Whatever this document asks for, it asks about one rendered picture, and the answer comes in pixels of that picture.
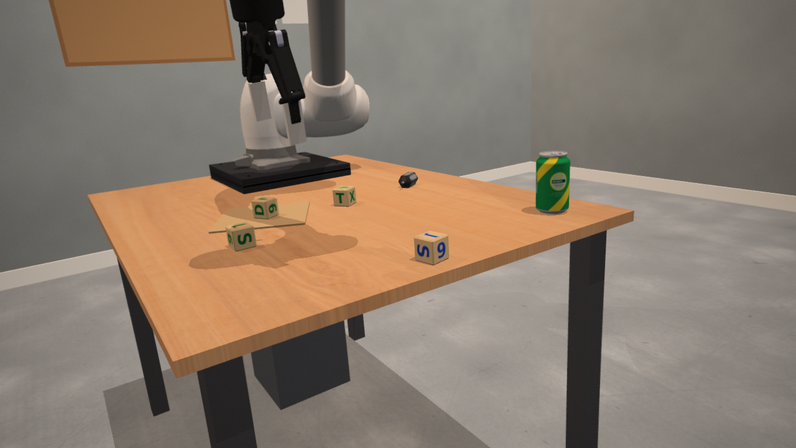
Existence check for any green and yellow drink can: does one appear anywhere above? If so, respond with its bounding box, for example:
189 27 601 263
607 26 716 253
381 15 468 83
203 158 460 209
535 151 570 215

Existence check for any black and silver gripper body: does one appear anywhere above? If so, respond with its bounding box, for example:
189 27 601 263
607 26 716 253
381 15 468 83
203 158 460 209
229 0 285 54

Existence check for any tan flat mat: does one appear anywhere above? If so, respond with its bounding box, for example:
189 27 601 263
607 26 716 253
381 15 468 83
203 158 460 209
208 202 310 234

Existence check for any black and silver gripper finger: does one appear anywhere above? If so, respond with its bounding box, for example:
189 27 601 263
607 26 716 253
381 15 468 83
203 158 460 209
239 22 271 122
252 29 307 146

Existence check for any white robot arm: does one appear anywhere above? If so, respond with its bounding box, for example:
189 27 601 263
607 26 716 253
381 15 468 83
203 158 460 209
232 0 369 170

